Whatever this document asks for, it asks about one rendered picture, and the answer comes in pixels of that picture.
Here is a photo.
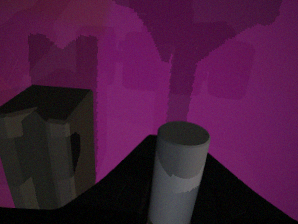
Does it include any grey cylinder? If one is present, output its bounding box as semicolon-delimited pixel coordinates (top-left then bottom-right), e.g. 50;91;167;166
148;120;212;224

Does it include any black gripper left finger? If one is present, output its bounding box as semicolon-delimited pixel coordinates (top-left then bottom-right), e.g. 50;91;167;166
0;135;157;224

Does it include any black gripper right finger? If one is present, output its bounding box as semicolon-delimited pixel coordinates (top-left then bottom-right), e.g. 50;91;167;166
192;153;298;224

